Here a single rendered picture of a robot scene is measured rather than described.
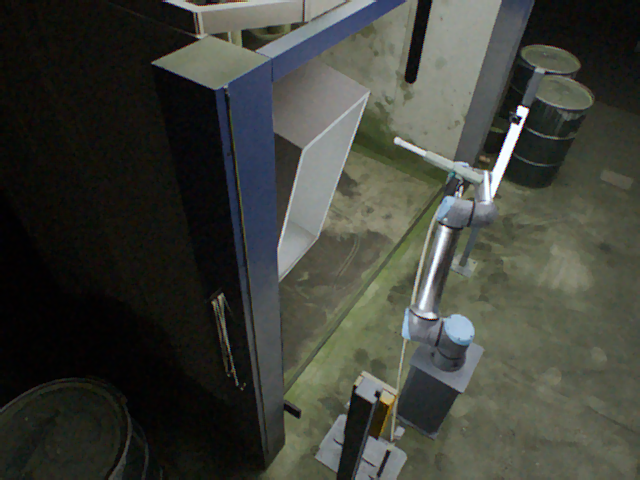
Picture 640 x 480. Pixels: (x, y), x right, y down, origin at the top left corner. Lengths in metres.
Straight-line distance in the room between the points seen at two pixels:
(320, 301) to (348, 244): 0.61
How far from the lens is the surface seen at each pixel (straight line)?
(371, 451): 2.11
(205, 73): 1.06
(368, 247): 3.76
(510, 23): 3.76
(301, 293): 3.42
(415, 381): 2.63
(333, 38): 1.32
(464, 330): 2.35
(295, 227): 3.23
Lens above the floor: 2.77
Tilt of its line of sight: 48 degrees down
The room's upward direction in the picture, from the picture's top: 7 degrees clockwise
